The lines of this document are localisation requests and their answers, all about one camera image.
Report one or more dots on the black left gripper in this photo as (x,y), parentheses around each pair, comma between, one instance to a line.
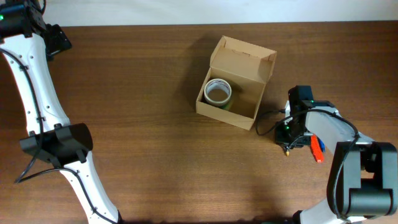
(60,41)

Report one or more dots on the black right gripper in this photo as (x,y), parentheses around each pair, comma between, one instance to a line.
(280,137)

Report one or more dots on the orange utility knife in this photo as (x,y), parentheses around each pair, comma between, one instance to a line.
(316,149)

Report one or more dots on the green tape roll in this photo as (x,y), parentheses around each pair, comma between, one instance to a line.
(228,105)

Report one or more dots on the cardboard box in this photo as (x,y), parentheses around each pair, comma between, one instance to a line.
(247,68)

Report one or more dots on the white tape roll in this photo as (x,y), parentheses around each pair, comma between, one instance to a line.
(217,92)

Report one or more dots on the blue pen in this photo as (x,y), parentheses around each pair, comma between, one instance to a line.
(321,145)

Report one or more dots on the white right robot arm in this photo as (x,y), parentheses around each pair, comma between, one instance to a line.
(362,183)

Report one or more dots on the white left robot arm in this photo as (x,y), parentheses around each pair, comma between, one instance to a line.
(55,145)

